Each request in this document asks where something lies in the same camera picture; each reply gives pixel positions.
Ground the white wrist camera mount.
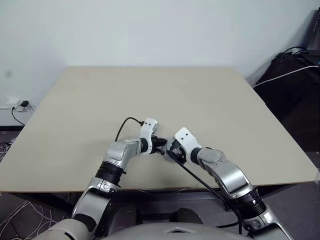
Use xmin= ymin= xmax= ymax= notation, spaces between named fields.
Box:
xmin=139 ymin=117 xmax=160 ymax=155
xmin=174 ymin=127 xmax=201 ymax=165

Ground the white wall power socket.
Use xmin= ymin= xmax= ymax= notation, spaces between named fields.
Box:
xmin=0 ymin=97 xmax=36 ymax=113

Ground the grey robot torso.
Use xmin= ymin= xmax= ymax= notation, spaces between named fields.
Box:
xmin=32 ymin=218 xmax=251 ymax=240

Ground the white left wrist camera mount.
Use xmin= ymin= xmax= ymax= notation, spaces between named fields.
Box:
xmin=139 ymin=117 xmax=160 ymax=155

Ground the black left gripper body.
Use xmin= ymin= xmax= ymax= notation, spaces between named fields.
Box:
xmin=149 ymin=136 xmax=159 ymax=154

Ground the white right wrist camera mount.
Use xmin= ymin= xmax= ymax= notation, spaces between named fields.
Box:
xmin=174 ymin=127 xmax=201 ymax=165

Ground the thin black adapter cable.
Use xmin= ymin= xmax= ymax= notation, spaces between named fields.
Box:
xmin=10 ymin=105 xmax=26 ymax=126

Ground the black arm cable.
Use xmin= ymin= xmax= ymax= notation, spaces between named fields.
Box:
xmin=171 ymin=153 xmax=245 ymax=227
xmin=116 ymin=116 xmax=145 ymax=143

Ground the black cable loop behind bag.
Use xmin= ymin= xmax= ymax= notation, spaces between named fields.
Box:
xmin=283 ymin=46 xmax=307 ymax=55

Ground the black table frame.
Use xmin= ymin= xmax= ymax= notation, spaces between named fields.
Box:
xmin=0 ymin=184 xmax=313 ymax=218

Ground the white cable over bag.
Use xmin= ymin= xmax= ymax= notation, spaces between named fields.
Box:
xmin=252 ymin=64 xmax=320 ymax=89

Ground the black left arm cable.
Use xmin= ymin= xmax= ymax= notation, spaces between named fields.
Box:
xmin=116 ymin=116 xmax=145 ymax=143

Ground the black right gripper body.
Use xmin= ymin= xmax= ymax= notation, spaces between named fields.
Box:
xmin=172 ymin=145 xmax=187 ymax=165

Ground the dark electronic device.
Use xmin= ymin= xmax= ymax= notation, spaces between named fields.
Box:
xmin=306 ymin=9 xmax=320 ymax=57

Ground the tangle of white floor cables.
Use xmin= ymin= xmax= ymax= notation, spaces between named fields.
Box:
xmin=0 ymin=198 xmax=76 ymax=240

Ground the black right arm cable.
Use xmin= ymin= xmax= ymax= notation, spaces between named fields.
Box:
xmin=171 ymin=153 xmax=245 ymax=227

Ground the dark rounded shape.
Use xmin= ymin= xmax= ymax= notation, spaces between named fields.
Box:
xmin=169 ymin=207 xmax=204 ymax=225

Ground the large black bag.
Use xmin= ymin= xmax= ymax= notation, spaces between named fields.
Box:
xmin=252 ymin=51 xmax=320 ymax=152

